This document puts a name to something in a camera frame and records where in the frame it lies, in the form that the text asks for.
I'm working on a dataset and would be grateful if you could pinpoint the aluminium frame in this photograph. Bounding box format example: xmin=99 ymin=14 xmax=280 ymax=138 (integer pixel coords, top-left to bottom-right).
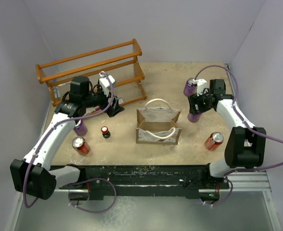
xmin=5 ymin=64 xmax=283 ymax=231

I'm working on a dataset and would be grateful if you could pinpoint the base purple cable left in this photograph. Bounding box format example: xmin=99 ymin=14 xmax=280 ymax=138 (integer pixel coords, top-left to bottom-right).
xmin=69 ymin=177 xmax=118 ymax=213

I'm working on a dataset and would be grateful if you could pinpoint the red soda can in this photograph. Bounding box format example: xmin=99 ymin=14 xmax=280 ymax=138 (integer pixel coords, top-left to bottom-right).
xmin=72 ymin=137 xmax=90 ymax=155
xmin=205 ymin=132 xmax=224 ymax=151

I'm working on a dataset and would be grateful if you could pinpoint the left red soda can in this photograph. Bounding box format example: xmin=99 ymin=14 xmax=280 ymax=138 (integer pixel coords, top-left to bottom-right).
xmin=72 ymin=137 xmax=90 ymax=155

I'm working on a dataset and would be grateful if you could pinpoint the right red soda can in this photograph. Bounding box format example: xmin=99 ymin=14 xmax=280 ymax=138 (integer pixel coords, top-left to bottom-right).
xmin=205 ymin=132 xmax=224 ymax=151

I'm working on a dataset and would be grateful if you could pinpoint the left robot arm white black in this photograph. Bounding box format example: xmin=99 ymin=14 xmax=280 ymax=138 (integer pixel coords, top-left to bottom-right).
xmin=10 ymin=71 xmax=124 ymax=200

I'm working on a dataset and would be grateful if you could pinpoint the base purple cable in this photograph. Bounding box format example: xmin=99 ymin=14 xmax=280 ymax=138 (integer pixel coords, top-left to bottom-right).
xmin=69 ymin=177 xmax=118 ymax=213
xmin=200 ymin=178 xmax=234 ymax=208

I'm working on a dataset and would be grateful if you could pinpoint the canvas bag with rope handles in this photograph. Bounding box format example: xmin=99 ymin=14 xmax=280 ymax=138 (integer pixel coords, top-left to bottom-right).
xmin=136 ymin=98 xmax=182 ymax=145

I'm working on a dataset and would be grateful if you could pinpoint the orange wooden rack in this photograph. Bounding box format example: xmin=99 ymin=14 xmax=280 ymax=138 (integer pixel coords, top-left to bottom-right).
xmin=36 ymin=39 xmax=147 ymax=109

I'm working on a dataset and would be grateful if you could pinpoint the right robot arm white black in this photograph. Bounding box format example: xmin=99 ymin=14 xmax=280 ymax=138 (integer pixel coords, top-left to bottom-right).
xmin=183 ymin=78 xmax=266 ymax=188

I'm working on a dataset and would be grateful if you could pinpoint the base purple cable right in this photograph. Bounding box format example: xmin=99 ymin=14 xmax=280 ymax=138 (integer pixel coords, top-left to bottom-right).
xmin=200 ymin=178 xmax=234 ymax=208

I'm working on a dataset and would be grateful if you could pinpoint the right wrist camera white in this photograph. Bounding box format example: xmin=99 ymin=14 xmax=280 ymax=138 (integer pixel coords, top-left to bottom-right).
xmin=193 ymin=79 xmax=208 ymax=95

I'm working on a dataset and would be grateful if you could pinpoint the pink marker pen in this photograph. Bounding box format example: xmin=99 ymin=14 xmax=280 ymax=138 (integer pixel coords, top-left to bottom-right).
xmin=86 ymin=107 xmax=101 ymax=114

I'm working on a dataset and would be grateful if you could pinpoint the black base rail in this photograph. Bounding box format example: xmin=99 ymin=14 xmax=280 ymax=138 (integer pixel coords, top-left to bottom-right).
xmin=62 ymin=165 xmax=229 ymax=200

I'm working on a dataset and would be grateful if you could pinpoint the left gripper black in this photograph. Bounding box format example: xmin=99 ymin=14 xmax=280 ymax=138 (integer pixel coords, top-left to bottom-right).
xmin=82 ymin=85 xmax=124 ymax=117

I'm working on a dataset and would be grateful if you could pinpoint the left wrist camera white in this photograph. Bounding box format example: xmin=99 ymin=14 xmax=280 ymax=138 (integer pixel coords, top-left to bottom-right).
xmin=99 ymin=71 xmax=116 ymax=96

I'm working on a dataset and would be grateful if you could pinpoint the purple soda can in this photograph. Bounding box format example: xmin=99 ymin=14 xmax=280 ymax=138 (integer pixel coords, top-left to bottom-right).
xmin=183 ymin=78 xmax=197 ymax=97
xmin=187 ymin=113 xmax=202 ymax=123
xmin=74 ymin=119 xmax=88 ymax=136

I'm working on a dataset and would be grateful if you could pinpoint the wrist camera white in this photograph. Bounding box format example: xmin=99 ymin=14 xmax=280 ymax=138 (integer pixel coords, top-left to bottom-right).
xmin=99 ymin=71 xmax=116 ymax=96
xmin=193 ymin=79 xmax=208 ymax=95

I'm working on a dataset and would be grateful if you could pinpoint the small dark sauce bottle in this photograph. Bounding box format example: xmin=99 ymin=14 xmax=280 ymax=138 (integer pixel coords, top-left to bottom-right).
xmin=101 ymin=126 xmax=111 ymax=139

